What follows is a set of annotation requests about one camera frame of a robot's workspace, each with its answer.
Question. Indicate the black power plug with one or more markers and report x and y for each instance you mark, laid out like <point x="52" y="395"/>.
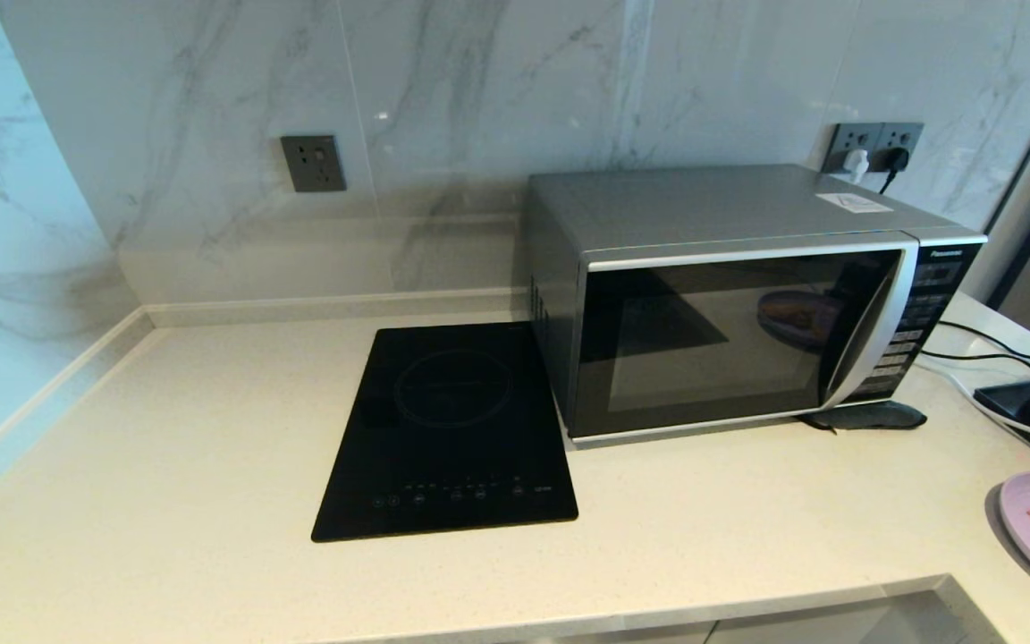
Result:
<point x="896" y="160"/>

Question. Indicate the grey cabinet door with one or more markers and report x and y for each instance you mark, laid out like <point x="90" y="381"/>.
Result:
<point x="837" y="623"/>

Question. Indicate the dark grey rubber mat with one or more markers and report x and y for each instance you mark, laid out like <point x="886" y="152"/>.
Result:
<point x="873" y="416"/>

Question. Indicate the black induction cooktop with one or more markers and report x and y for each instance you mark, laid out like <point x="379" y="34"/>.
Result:
<point x="452" y="429"/>

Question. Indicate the grey single wall socket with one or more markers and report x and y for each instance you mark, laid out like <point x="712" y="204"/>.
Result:
<point x="313" y="164"/>

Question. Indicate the grey double wall socket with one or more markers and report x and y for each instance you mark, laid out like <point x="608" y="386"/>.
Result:
<point x="873" y="138"/>

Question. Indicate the white power plug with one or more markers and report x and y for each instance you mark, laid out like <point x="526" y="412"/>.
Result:
<point x="856" y="165"/>

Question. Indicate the silver microwave oven body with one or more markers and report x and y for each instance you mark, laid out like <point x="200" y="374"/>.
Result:
<point x="703" y="206"/>

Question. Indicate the white paper sticker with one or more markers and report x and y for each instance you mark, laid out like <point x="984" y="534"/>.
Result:
<point x="855" y="203"/>

